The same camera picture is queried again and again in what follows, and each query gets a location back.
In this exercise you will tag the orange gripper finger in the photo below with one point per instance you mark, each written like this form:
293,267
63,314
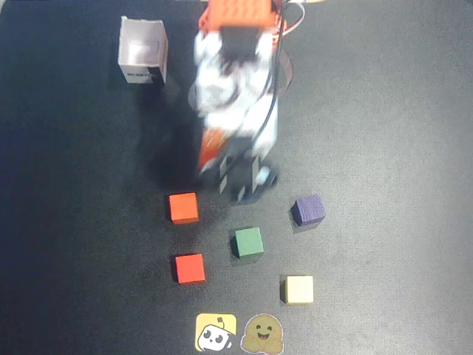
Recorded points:
212,148

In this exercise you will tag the yellow wooden cube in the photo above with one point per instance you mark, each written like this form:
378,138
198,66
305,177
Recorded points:
299,289

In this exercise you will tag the orange and white robot arm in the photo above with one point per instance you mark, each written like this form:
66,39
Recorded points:
229,74

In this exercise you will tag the orange wooden cube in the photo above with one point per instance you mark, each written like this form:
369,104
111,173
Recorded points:
183,208

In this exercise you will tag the purple wooden cube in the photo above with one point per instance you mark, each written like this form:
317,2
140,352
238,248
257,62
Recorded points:
309,210

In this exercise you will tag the green wooden cube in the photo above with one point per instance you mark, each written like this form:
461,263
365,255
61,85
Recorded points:
248,242

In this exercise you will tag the red wooden cube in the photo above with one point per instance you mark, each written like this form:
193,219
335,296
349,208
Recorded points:
190,268

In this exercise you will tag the black webcam on gripper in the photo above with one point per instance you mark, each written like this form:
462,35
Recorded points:
240,177

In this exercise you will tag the white open cardboard box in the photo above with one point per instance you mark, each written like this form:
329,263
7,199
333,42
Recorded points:
142,51

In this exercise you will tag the dark grey table mat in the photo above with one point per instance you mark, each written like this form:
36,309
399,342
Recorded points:
388,148

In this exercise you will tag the yellow panda robot sticker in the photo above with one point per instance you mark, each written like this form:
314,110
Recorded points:
216,332

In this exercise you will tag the hugging face emoji sticker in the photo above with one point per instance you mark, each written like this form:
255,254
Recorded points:
262,333

